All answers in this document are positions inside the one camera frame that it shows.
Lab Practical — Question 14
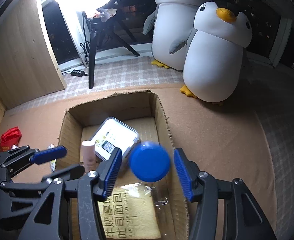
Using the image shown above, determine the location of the blue round lid container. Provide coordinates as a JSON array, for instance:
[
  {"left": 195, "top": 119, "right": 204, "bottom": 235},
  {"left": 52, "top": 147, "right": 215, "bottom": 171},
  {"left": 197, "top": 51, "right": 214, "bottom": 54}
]
[{"left": 129, "top": 141, "right": 171, "bottom": 183}]

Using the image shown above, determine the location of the packaged toast bread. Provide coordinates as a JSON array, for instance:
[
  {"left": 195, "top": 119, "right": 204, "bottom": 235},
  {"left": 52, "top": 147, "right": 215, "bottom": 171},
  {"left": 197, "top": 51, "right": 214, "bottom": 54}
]
[{"left": 98, "top": 183, "right": 161, "bottom": 239}]

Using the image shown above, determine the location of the small white penguin plush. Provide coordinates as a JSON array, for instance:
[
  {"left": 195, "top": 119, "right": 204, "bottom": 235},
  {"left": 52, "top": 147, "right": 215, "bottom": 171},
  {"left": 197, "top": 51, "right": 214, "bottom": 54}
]
[{"left": 168, "top": 2, "right": 253, "bottom": 105}]

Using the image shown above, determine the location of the red cloth pouch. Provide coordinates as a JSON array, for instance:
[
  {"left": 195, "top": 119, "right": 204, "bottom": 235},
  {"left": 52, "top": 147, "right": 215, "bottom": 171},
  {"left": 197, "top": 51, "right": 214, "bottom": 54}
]
[{"left": 0, "top": 126, "right": 22, "bottom": 152}]

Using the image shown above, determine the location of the wooden wardrobe panel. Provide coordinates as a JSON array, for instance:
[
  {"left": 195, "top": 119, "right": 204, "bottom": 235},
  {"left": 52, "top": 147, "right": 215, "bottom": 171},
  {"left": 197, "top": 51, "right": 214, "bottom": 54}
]
[{"left": 0, "top": 0, "right": 67, "bottom": 109}]

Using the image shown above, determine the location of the open cardboard box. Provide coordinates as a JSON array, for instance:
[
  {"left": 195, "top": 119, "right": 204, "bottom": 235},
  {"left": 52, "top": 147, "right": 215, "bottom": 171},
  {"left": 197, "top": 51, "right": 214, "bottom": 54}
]
[{"left": 57, "top": 89, "right": 190, "bottom": 240}]

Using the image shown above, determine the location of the black power strip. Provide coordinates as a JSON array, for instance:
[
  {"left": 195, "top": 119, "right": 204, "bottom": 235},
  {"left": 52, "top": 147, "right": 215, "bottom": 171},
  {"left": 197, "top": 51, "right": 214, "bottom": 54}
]
[{"left": 71, "top": 69, "right": 86, "bottom": 77}]

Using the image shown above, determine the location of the patterned tissue pack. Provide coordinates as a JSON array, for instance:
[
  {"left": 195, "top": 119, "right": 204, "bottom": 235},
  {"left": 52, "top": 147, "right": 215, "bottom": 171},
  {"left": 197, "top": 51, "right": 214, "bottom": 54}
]
[{"left": 47, "top": 144, "right": 56, "bottom": 173}]

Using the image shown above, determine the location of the large white penguin plush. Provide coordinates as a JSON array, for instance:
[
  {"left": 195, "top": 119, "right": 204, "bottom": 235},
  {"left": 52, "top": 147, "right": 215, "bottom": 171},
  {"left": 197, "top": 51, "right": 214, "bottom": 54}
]
[{"left": 143, "top": 0, "right": 211, "bottom": 70}]

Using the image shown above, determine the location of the black tripod stand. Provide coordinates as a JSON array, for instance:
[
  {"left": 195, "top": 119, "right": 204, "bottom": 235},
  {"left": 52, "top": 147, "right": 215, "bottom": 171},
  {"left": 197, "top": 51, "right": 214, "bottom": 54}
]
[{"left": 82, "top": 12, "right": 140, "bottom": 89}]

